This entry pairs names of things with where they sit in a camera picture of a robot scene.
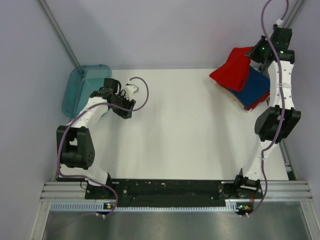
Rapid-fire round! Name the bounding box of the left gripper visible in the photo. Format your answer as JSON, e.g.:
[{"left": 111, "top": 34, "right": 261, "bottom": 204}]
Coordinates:
[{"left": 110, "top": 91, "right": 136, "bottom": 119}]

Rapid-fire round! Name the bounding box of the red t shirt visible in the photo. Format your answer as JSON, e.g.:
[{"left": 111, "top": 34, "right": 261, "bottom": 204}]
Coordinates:
[
  {"left": 244, "top": 91, "right": 270, "bottom": 112},
  {"left": 209, "top": 46, "right": 253, "bottom": 92}
]

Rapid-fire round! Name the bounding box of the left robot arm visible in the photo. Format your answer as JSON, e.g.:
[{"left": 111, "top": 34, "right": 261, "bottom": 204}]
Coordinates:
[{"left": 56, "top": 78, "right": 139, "bottom": 199}]

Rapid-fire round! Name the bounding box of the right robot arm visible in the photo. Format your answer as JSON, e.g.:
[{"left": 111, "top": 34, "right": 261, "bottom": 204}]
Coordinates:
[{"left": 233, "top": 23, "right": 301, "bottom": 198}]

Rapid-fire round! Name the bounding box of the folded blue t shirt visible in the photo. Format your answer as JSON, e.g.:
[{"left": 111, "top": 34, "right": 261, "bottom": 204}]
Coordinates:
[{"left": 230, "top": 67, "right": 270, "bottom": 107}]

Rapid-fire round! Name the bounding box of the folded red t shirt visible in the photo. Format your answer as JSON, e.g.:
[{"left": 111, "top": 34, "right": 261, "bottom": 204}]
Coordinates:
[{"left": 244, "top": 91, "right": 270, "bottom": 112}]

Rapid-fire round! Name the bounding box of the teal plastic bin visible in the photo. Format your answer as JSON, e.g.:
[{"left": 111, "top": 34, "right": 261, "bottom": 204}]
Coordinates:
[{"left": 62, "top": 64, "right": 112, "bottom": 119}]

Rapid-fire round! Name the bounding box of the folded cream t shirt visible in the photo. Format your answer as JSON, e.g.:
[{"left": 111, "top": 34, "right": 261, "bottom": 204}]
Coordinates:
[{"left": 215, "top": 83, "right": 246, "bottom": 111}]

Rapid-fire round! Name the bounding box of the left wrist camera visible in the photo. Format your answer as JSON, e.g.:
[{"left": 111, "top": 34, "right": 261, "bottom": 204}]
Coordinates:
[{"left": 124, "top": 80, "right": 139, "bottom": 100}]

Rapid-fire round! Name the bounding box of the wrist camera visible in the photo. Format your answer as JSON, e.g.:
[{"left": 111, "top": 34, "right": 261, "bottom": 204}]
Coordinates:
[
  {"left": 124, "top": 80, "right": 139, "bottom": 100},
  {"left": 272, "top": 18, "right": 284, "bottom": 29}
]

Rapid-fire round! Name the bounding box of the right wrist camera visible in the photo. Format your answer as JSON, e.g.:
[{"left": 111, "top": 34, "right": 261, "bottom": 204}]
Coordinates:
[{"left": 272, "top": 18, "right": 284, "bottom": 29}]

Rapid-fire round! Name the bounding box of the right aluminium frame post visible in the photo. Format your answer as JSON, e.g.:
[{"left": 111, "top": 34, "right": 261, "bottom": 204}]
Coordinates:
[{"left": 258, "top": 0, "right": 307, "bottom": 72}]

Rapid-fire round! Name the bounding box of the aluminium frame post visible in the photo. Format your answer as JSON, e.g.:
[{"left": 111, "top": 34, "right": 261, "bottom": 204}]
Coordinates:
[
  {"left": 258, "top": 0, "right": 307, "bottom": 72},
  {"left": 36, "top": 0, "right": 81, "bottom": 68}
]

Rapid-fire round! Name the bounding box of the left aluminium frame post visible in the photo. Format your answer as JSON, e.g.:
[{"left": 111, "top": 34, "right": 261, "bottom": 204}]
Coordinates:
[{"left": 36, "top": 0, "right": 81, "bottom": 68}]

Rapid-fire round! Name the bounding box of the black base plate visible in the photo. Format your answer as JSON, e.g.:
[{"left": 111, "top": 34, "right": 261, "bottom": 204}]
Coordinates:
[{"left": 85, "top": 178, "right": 263, "bottom": 207}]

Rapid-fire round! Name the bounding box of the grey cable duct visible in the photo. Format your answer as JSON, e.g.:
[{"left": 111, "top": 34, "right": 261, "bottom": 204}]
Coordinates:
[{"left": 50, "top": 201, "right": 252, "bottom": 214}]

